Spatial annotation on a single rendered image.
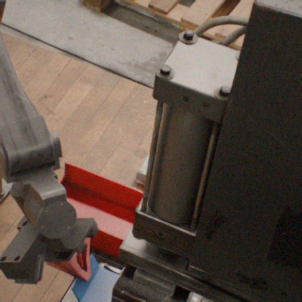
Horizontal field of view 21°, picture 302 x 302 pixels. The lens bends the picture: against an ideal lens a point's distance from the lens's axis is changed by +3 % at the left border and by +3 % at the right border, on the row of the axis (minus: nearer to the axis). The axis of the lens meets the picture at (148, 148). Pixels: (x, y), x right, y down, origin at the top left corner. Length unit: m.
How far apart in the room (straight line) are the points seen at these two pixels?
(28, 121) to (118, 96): 0.61
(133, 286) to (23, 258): 0.16
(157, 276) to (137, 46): 2.28
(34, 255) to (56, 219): 0.08
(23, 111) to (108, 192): 0.40
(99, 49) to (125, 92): 1.54
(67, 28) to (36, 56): 1.56
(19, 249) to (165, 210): 0.25
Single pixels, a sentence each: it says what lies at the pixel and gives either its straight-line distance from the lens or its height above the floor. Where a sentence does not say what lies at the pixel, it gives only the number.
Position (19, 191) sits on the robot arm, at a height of 1.18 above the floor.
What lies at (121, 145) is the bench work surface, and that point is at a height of 0.90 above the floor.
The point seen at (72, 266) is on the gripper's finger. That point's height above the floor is 1.06.
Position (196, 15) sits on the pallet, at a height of 0.14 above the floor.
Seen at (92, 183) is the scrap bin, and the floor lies 0.93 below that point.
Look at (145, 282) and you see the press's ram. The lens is 1.16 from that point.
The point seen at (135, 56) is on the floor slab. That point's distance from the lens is 3.32.
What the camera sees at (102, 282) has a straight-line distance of 1.34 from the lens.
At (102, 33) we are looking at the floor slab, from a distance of 3.41.
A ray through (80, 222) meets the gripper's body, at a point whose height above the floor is 1.10.
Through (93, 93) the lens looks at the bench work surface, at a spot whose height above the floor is 0.90.
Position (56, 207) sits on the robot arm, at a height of 1.21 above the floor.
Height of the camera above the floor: 2.09
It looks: 45 degrees down
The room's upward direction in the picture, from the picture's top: 9 degrees clockwise
